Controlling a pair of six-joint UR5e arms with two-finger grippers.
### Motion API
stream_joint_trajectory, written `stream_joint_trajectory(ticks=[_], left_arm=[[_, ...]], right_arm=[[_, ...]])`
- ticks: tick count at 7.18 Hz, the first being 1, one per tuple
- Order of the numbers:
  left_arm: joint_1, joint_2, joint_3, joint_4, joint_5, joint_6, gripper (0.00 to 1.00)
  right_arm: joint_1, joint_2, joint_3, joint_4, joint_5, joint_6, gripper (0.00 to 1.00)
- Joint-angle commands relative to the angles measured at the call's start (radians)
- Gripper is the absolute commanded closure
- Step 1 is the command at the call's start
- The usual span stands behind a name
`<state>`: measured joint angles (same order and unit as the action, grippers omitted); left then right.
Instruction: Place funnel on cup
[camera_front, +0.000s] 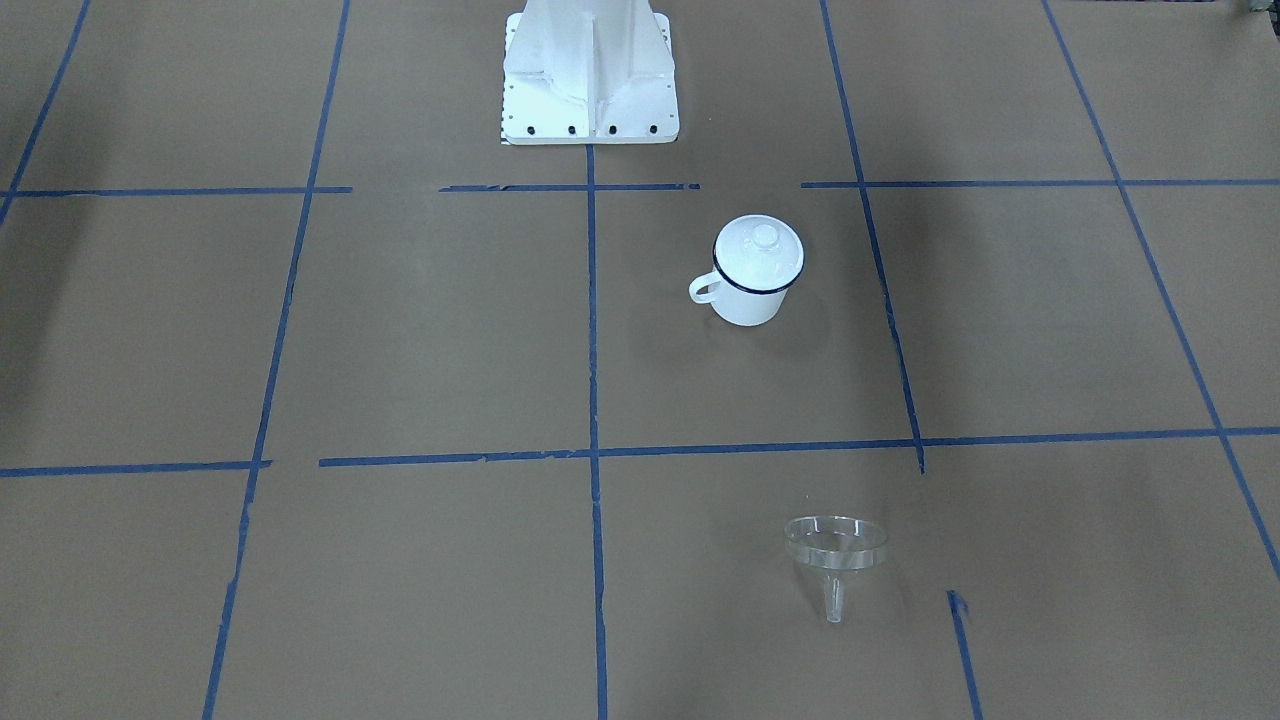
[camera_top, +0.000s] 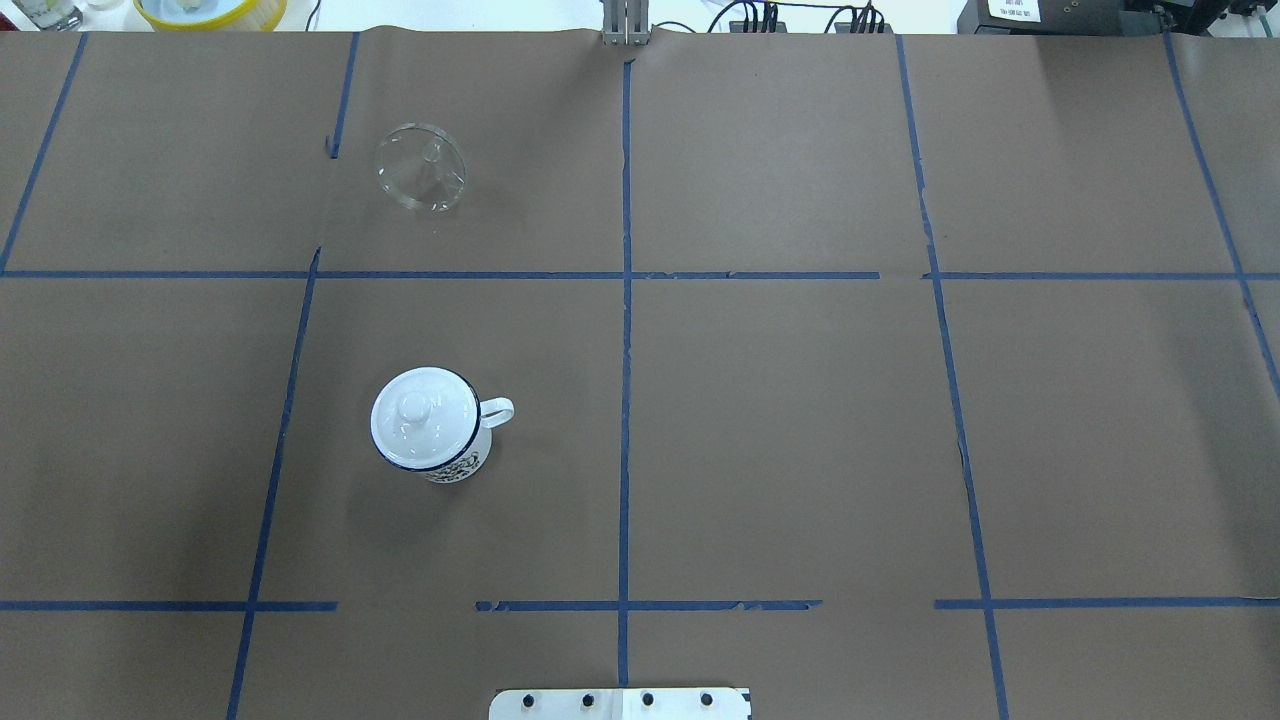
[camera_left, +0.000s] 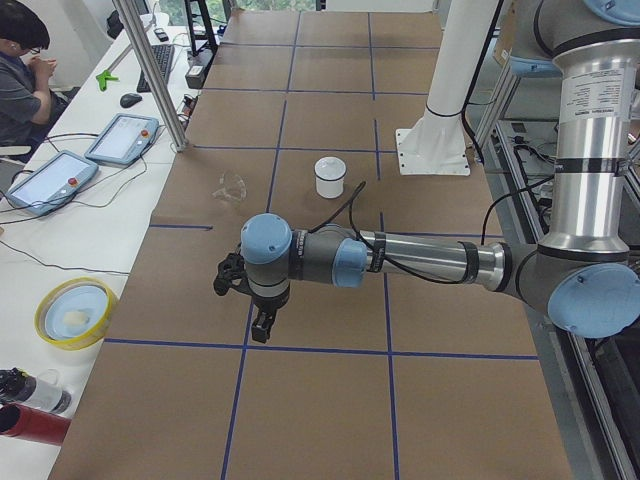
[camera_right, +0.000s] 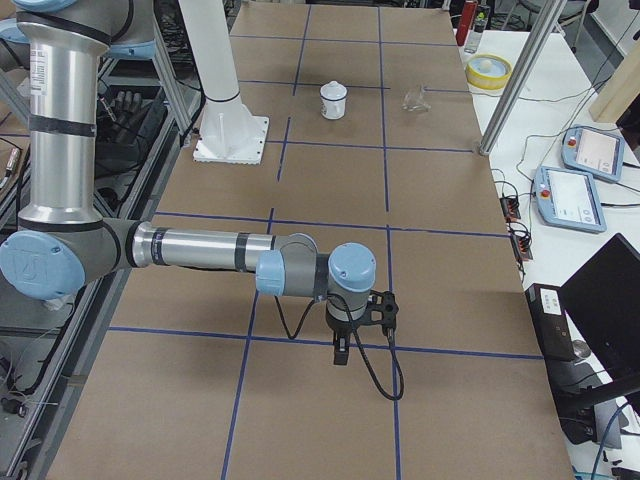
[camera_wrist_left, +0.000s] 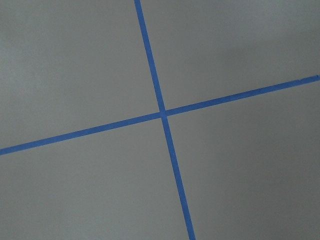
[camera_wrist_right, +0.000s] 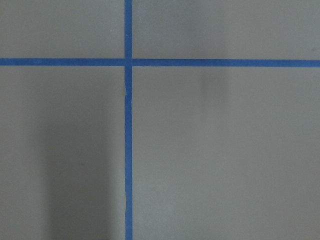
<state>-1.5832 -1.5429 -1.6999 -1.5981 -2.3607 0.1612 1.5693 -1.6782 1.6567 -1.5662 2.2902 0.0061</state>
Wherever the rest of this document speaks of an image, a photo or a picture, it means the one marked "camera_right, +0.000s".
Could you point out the wooden board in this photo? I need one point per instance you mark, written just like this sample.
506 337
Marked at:
619 92

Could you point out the red bottle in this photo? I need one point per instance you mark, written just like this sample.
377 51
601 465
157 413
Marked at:
466 19

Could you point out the lower blue teach pendant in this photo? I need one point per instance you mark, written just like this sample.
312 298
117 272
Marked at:
568 199

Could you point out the orange connector board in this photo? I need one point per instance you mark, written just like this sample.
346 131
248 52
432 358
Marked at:
510 208
521 244

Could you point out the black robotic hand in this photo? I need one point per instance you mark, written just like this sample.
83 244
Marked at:
127 118

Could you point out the upper blue teach pendant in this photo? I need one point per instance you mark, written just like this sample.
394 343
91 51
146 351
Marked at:
594 151

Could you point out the lower orange connector board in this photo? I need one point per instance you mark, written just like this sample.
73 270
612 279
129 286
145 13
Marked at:
521 244

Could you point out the clear water bottle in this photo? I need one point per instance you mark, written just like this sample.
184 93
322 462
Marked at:
475 34

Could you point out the white enamel cup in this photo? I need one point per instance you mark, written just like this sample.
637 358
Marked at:
333 103

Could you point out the yellow tape roll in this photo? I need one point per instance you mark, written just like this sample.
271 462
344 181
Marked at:
488 71

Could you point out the black monitor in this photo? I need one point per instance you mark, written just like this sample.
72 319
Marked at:
602 300

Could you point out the white pedestal column base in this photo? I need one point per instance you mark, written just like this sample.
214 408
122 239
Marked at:
228 131

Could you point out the aluminium frame post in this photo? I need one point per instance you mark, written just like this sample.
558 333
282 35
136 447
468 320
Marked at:
537 38

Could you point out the blue teach pendant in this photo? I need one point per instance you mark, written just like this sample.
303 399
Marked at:
594 151
568 199

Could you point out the black computer box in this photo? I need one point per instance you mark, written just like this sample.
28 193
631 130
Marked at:
568 372

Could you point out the upper orange connector board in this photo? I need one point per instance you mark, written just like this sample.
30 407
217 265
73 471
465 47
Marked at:
510 208

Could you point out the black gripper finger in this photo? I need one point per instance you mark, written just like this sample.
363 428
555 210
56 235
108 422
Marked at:
341 350

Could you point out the white cup lid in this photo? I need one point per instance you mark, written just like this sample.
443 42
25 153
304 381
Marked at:
333 88

